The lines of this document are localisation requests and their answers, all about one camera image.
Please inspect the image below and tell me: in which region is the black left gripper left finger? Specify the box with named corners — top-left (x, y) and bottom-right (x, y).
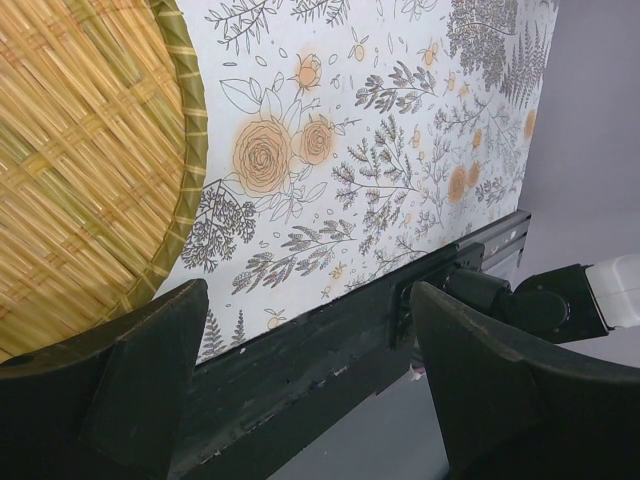
top-left (1, 279), bottom-right (208, 479)

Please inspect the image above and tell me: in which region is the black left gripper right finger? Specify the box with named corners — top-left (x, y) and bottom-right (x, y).
top-left (411, 282), bottom-right (639, 479)

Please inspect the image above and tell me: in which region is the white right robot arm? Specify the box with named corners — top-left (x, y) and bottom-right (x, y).
top-left (444, 264), bottom-right (614, 344)

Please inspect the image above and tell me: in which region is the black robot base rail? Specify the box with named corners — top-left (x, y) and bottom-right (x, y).
top-left (169, 242), bottom-right (484, 479)

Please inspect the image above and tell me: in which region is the floral patterned table mat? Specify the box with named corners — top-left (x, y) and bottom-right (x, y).
top-left (169, 1), bottom-right (559, 361)

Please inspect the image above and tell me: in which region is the round bamboo woven tray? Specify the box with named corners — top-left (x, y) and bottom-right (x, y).
top-left (1, 1), bottom-right (208, 360)

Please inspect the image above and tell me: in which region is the aluminium frame rail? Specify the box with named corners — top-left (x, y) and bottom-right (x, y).
top-left (454, 210), bottom-right (531, 271)

